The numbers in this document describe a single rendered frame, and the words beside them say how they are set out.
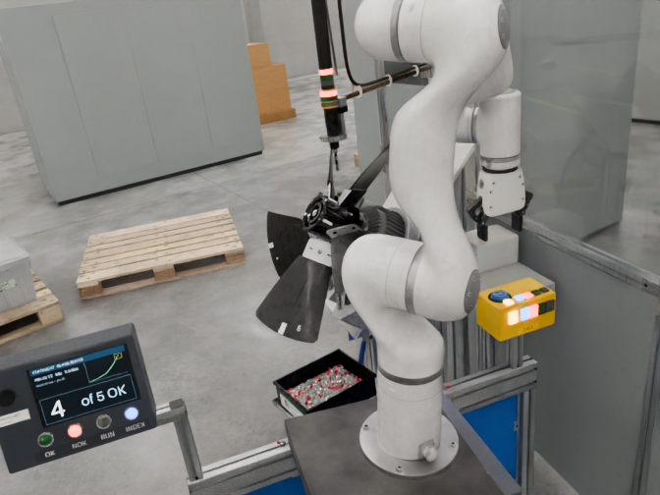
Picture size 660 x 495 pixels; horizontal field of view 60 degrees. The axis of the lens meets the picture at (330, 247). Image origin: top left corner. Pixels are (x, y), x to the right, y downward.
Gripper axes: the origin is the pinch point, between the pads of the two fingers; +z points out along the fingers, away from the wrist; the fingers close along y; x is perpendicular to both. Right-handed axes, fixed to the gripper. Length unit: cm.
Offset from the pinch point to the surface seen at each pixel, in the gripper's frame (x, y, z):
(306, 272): 40, -37, 18
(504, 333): -5.7, -2.7, 23.9
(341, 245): 27.2, -29.6, 6.1
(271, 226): 73, -38, 14
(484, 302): 0.5, -3.9, 18.2
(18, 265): 284, -165, 83
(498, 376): -2.9, -2.4, 38.5
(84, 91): 585, -113, 16
